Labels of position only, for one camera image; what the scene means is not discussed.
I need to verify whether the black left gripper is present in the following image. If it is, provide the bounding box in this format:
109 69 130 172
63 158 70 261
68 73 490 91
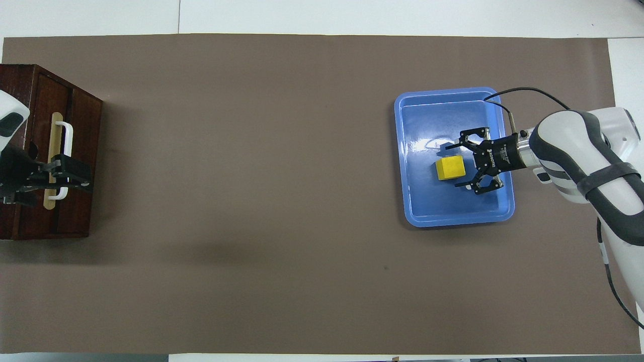
0 142 94 206

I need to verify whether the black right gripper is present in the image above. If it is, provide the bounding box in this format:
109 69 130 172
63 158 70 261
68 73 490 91
445 127 533 196

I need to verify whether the yellow cube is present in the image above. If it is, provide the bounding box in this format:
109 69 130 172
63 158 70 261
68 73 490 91
435 155 466 182

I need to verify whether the wooden drawer with white handle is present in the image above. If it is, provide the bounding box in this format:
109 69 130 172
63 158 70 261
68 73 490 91
19 68 76 238

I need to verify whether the dark wooden cabinet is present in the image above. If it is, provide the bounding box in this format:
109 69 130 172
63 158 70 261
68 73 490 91
0 64 104 241

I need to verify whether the blue plastic tray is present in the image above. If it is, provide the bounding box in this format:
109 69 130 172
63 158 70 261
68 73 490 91
394 87 516 228

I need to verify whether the brown table mat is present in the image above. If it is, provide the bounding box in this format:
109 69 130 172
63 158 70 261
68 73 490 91
0 34 642 355

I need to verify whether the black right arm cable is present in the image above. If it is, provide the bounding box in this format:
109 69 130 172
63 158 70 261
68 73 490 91
484 87 644 330

